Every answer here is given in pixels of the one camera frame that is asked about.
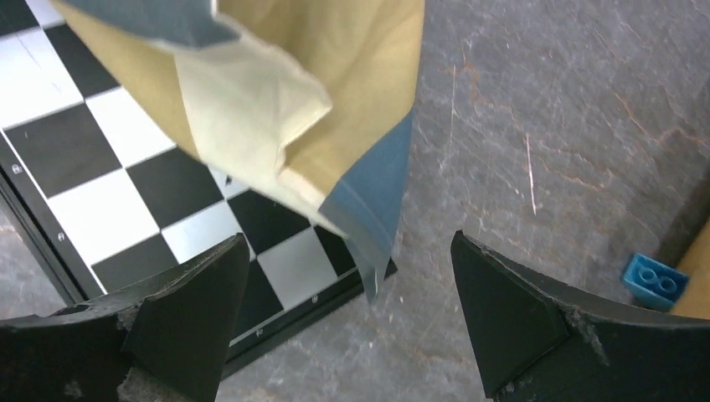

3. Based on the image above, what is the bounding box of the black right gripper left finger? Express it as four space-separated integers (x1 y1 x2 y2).
1 234 250 401

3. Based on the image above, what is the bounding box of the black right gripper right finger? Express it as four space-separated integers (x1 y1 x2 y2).
450 231 709 401

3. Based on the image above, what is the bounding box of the blue beige checkered pillowcase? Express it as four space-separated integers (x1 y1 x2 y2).
54 0 424 302

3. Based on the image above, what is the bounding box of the yellow Mickey Mouse pillow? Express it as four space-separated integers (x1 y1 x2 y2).
671 222 710 320

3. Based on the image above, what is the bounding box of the small blue toy brick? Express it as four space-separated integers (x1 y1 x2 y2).
621 253 689 312

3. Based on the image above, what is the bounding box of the black white checkerboard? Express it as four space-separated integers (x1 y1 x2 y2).
1 1 363 375

